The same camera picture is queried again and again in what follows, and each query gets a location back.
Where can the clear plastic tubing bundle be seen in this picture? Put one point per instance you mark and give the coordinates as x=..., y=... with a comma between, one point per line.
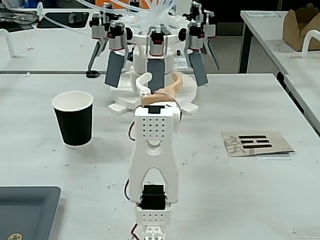
x=155, y=15

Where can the brown cardboard box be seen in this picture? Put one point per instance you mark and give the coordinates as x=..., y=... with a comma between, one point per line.
x=295, y=30

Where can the white curved pipe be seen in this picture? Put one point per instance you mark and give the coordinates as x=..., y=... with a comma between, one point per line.
x=308, y=37
x=7, y=37

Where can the small black cap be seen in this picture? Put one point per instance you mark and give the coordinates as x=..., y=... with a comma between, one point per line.
x=92, y=74

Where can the middle grey camera mount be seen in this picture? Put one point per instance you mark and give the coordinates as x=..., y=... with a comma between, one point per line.
x=156, y=72

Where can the dark grey tray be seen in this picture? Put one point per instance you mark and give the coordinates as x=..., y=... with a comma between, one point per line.
x=27, y=210

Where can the white round machine base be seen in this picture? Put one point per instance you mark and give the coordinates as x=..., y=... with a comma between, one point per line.
x=140, y=60

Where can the upper grey camera mount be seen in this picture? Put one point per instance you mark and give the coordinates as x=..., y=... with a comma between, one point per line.
x=115, y=67

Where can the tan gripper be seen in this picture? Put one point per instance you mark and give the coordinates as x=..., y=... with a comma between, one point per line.
x=153, y=99

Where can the black flat tray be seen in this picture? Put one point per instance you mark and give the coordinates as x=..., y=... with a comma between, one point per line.
x=62, y=21

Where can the printed cardboard card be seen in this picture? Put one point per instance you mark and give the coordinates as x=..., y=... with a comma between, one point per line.
x=272, y=143

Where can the black paper cup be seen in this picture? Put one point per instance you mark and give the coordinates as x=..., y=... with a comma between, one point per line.
x=75, y=125

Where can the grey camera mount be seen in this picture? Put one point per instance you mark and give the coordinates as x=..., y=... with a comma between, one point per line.
x=115, y=67
x=198, y=70
x=156, y=72

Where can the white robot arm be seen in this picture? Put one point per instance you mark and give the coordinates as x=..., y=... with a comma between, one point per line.
x=152, y=140

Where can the grey paddle actuator unit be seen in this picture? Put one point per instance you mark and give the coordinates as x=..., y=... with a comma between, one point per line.
x=210, y=27
x=97, y=32

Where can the white paper sheet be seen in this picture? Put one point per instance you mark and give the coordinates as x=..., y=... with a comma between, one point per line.
x=263, y=14

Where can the round gold sticker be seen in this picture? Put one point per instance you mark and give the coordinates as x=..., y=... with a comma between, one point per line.
x=14, y=237

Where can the lower grey camera mount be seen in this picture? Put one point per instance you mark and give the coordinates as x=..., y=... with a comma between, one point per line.
x=198, y=70

